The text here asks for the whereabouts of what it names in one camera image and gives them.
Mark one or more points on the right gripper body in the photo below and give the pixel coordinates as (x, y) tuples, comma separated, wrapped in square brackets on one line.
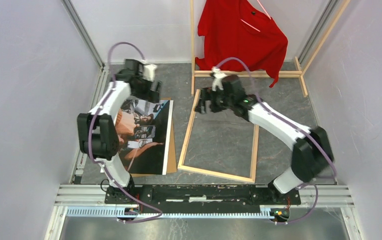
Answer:
[(219, 102)]

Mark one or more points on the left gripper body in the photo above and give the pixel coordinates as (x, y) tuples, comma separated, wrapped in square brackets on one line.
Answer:
[(144, 86)]

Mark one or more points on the wooden picture frame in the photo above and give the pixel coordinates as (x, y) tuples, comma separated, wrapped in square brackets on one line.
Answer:
[(253, 163)]

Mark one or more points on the printed photo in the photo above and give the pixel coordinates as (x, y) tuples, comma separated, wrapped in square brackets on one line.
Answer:
[(126, 123)]

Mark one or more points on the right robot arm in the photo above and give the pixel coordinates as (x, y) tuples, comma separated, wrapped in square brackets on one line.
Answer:
[(311, 149)]

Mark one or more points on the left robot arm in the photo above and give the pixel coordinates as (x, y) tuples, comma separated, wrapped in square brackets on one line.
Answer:
[(96, 129)]

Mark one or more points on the red t-shirt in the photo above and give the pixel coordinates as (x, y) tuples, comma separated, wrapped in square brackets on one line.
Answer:
[(226, 36)]

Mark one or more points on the brown cardboard backing board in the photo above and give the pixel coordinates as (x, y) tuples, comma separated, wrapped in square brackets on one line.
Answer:
[(153, 140)]

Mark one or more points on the pink clothes hanger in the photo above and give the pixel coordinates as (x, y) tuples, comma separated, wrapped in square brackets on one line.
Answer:
[(254, 15)]

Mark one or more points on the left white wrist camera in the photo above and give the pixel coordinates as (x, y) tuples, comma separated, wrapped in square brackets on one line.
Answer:
[(149, 71)]

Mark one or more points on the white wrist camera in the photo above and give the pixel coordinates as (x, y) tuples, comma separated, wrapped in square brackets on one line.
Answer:
[(217, 76), (149, 71)]

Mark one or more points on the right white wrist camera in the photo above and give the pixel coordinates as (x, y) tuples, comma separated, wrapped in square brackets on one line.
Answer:
[(217, 76)]

